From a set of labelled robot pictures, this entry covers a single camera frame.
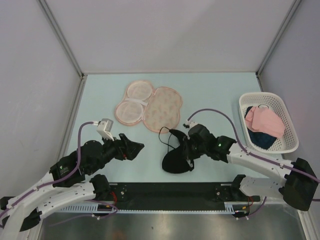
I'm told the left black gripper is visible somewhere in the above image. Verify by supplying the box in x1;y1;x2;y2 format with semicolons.
88;131;145;174

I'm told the black bra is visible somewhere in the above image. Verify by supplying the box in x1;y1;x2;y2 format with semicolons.
158;126;195;174

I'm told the pink patterned laundry bag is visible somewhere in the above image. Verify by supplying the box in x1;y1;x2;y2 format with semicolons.
114;80;183;133

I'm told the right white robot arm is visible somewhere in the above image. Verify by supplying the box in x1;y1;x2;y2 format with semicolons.
183;123;319;211

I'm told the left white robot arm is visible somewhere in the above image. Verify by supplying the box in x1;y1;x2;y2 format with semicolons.
0;133;144;232

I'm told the dark blue garment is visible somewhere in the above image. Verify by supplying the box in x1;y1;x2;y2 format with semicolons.
244;106;276;148

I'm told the pink garment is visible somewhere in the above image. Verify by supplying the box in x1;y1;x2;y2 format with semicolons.
244;106;286;138

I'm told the white plastic basket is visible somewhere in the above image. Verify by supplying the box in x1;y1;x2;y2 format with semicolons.
239;92;299;154

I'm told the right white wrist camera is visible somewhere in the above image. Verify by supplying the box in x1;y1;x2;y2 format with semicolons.
183;120;198;129

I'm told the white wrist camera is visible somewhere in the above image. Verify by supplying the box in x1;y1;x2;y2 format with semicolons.
96;118;114;141
183;120;198;129

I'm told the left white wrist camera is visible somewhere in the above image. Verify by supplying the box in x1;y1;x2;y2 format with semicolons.
96;118;114;141

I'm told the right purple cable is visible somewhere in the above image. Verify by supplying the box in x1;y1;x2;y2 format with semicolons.
183;108;320;222

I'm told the purple cable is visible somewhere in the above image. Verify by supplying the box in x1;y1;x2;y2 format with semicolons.
0;121;119;230
183;108;320;222

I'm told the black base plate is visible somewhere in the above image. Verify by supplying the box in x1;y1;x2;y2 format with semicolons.
94;182;261;211

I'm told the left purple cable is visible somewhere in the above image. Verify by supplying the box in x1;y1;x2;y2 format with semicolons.
0;121;119;230

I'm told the white slotted cable duct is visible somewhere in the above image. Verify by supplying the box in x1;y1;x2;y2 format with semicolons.
57;202;116;214

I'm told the left aluminium corner post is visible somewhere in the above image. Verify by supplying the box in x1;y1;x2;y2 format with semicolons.
36;0;84;79

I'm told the aluminium corner post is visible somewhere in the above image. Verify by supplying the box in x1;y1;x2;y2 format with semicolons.
36;0;84;79
255;0;303;78

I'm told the right aluminium corner post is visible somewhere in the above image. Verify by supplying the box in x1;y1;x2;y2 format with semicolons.
255;0;303;78

